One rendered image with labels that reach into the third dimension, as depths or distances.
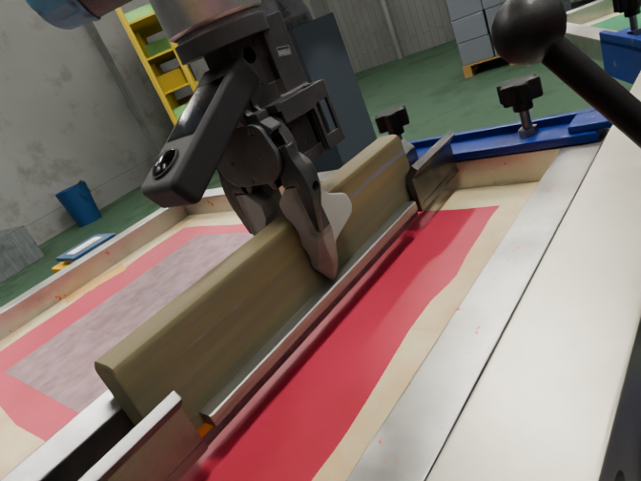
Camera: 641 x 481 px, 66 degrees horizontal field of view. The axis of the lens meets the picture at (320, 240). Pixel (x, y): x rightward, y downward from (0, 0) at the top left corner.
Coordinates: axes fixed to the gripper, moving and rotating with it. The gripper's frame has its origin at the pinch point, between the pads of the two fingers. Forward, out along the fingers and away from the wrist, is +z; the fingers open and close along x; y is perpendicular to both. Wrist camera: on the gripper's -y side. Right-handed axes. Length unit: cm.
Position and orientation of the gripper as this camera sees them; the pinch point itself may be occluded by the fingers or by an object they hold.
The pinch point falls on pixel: (304, 269)
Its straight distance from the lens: 42.7
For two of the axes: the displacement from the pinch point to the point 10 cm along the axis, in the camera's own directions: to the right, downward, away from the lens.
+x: -7.3, 0.2, 6.8
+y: 5.7, -5.2, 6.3
